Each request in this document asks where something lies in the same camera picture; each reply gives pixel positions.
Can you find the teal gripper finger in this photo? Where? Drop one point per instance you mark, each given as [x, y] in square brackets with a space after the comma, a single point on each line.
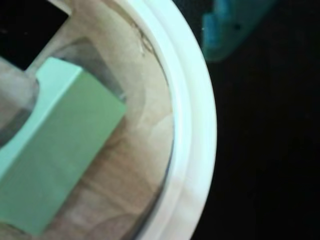
[232, 30]

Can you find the light green U-shaped block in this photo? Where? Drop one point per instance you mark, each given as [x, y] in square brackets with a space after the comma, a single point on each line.
[60, 150]

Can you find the white round container rim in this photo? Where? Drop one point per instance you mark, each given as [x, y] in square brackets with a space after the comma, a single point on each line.
[192, 120]

